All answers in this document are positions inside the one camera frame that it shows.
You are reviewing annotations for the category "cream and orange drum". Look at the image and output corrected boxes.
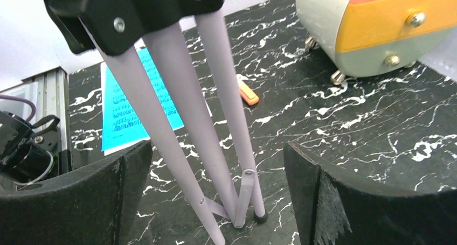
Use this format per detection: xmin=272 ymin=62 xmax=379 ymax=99
xmin=295 ymin=0 xmax=456 ymax=85

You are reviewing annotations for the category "blue sheet music page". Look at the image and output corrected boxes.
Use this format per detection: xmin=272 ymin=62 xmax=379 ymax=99
xmin=102 ymin=48 xmax=185 ymax=159

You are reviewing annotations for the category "aluminium frame rail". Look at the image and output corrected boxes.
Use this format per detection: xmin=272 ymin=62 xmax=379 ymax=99
xmin=0 ymin=67 xmax=72 ymax=173

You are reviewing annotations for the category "orange and grey marker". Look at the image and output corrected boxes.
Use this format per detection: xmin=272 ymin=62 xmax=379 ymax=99
xmin=237 ymin=75 xmax=260 ymax=106

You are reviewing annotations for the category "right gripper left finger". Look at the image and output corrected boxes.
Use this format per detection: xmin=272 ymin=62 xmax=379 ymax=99
xmin=1 ymin=141 xmax=153 ymax=244

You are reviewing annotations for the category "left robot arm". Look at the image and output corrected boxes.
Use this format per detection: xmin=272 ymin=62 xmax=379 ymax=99
xmin=1 ymin=111 xmax=73 ymax=191

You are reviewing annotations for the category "silver tripod music stand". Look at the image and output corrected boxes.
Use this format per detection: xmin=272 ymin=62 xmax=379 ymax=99
xmin=44 ymin=0 xmax=268 ymax=244

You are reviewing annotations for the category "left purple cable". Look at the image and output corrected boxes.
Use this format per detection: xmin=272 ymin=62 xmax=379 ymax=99
xmin=0 ymin=94 xmax=38 ymax=123

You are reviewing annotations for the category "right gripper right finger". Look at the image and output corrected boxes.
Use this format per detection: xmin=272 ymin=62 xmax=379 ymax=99
xmin=283 ymin=142 xmax=456 ymax=244

